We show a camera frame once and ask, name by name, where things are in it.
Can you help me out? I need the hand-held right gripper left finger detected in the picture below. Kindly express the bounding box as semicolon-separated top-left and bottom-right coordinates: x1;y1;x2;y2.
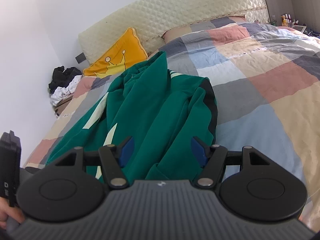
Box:
54;136;134;189

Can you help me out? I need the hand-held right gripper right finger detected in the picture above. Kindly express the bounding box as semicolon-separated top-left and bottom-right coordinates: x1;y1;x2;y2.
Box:
191;136;270;189

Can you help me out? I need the green hoodie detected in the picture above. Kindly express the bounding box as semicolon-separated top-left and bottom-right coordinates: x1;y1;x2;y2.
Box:
45;51;218;184

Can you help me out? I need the white clothes pile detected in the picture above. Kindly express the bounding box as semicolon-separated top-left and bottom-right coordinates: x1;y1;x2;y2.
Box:
50;75;83;107

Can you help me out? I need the black clothes pile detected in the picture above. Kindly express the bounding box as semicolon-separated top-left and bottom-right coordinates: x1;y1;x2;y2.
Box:
48;66;83;94

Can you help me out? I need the person's left hand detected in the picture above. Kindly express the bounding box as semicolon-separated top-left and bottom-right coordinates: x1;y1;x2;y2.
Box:
0;197;25;228

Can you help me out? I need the brown nightstand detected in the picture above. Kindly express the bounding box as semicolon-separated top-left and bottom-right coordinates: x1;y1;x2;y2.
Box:
53;97;73;117

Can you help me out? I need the checked pastel blanket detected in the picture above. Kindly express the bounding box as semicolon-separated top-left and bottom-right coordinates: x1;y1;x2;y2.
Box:
22;16;320;230

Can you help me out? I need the pink bed pillow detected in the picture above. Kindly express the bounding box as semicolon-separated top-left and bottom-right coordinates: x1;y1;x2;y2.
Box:
162;16;247;43

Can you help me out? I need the cream quilted headboard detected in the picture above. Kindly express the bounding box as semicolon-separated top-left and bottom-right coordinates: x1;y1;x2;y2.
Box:
78;0;270;64

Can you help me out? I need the cluster of toiletry bottles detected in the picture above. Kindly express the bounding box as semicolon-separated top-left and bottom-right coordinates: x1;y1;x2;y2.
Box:
279;13;300;28

